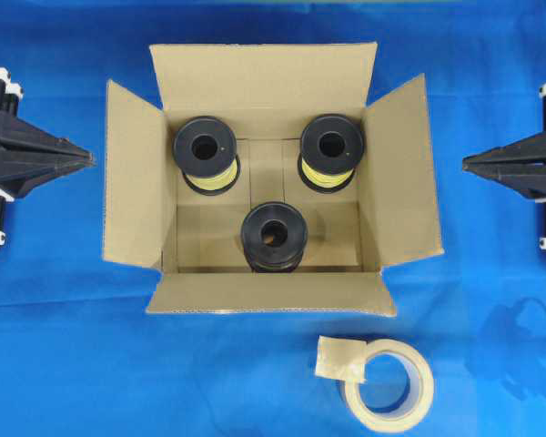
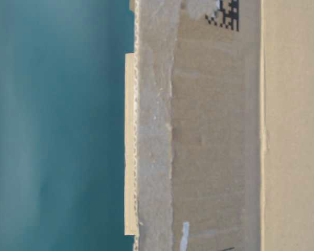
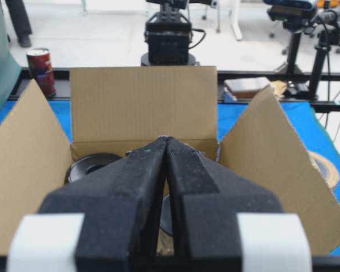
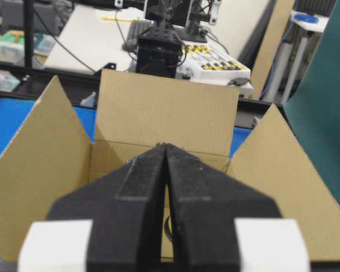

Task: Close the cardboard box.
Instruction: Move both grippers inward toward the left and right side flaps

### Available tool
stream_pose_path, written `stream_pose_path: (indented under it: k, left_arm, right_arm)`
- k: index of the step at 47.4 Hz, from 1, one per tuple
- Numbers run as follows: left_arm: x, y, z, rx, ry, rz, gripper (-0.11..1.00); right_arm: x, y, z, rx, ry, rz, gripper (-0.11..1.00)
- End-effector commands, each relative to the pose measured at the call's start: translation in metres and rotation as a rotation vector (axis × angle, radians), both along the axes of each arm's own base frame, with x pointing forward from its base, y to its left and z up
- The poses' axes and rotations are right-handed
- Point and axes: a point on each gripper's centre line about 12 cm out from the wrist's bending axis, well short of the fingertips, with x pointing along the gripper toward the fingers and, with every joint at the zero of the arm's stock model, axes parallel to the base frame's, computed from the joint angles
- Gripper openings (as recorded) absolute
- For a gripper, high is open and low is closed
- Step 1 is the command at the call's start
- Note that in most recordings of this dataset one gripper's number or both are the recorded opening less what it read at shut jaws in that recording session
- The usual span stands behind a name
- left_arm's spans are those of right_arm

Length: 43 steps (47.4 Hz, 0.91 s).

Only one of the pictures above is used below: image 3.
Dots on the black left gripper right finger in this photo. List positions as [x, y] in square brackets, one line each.
[224, 222]

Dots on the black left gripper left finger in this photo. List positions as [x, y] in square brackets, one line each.
[102, 222]

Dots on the brown cardboard box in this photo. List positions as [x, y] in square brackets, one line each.
[118, 109]

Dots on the black round object in box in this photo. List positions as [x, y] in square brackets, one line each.
[88, 164]

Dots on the blue table cloth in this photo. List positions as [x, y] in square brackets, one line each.
[301, 115]

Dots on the red chips can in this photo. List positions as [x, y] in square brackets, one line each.
[40, 69]

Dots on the person's dark trouser leg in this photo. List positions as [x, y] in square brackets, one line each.
[20, 21]

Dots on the office chair with blue seat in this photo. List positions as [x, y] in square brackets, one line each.
[297, 17]

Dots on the black tripod stand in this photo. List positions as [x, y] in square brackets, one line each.
[328, 37]

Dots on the black metal table frame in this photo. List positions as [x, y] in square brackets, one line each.
[62, 85]

